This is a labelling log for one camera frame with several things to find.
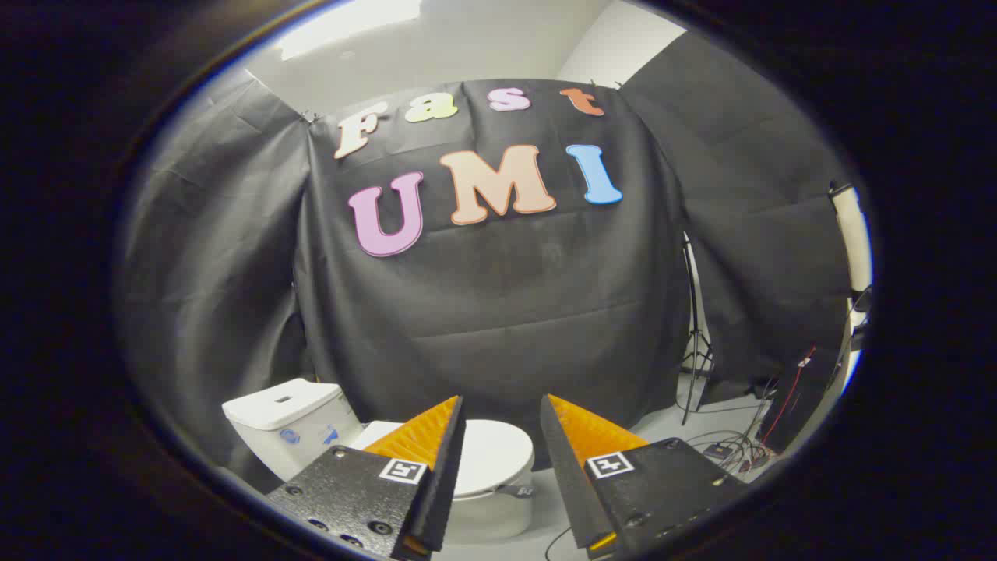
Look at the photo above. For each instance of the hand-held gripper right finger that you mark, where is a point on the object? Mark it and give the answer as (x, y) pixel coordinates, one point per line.
(568, 483)

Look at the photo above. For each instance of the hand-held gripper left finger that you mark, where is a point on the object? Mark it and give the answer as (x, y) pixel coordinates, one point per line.
(444, 483)

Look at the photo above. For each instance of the white toilet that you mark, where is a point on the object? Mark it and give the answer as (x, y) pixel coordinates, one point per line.
(296, 436)

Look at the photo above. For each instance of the small black box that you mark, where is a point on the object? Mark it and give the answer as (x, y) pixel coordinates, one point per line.
(718, 451)

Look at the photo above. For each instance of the black backdrop cloth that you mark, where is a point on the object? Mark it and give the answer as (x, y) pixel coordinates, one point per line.
(506, 312)

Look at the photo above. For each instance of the black light stand tripod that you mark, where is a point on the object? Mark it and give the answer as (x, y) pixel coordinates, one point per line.
(692, 312)

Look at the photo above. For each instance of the black flat panel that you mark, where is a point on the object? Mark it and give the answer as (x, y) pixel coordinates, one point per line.
(810, 397)

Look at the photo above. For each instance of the plain black cloth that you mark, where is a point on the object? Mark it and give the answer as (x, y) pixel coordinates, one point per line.
(748, 234)
(218, 273)

